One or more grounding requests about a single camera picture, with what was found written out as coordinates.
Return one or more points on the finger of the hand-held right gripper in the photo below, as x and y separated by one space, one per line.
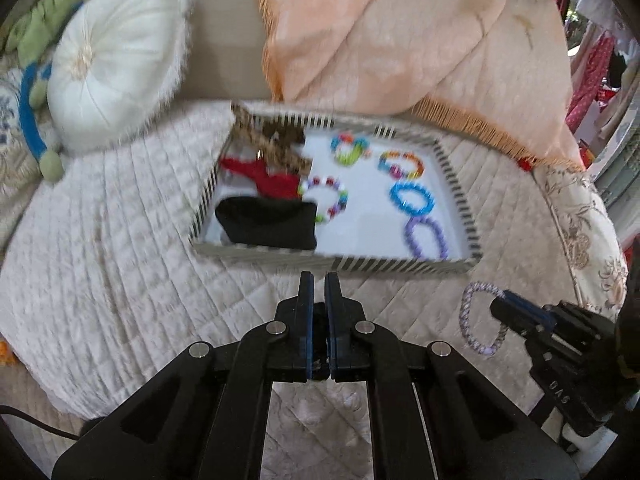
530 307
515 320

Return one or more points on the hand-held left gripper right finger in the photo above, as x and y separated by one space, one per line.
332 310

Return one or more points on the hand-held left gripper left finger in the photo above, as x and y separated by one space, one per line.
307 310

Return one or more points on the striped shallow box tray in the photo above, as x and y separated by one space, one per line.
370 210

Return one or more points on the red scrunchie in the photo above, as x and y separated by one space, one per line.
270 182

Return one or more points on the leopard print scrunchie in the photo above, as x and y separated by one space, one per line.
272 150

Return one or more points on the black cloth pouch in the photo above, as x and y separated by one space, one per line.
265 225

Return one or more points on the floral beige pillow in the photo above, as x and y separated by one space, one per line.
585 220

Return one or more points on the small red object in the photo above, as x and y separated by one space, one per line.
525 163

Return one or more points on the quilted cream bed cover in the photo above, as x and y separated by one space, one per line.
125 235

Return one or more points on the hanging clothes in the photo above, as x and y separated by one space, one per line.
590 75

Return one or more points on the peach fringed blanket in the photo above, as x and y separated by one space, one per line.
400 35

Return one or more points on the orange object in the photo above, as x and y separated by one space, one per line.
2 352

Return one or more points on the white round fuzzy pillow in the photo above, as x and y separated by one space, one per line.
110 60

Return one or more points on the green blue plush toy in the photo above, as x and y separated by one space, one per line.
47 15

